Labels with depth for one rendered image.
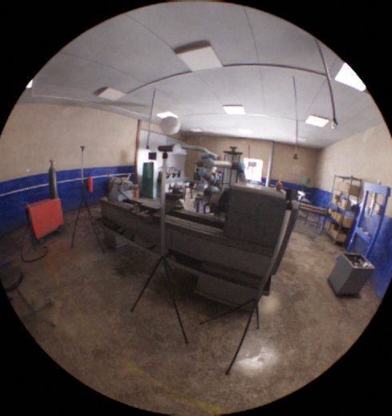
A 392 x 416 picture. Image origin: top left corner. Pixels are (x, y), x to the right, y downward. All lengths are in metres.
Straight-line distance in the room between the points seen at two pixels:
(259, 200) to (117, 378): 1.96
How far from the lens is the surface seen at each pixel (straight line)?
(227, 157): 2.63
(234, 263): 1.54
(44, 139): 5.14
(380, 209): 3.42
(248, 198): 1.29
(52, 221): 3.73
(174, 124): 5.39
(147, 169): 6.04
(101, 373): 1.61
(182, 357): 1.52
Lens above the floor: 1.47
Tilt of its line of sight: 17 degrees down
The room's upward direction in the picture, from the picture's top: 5 degrees clockwise
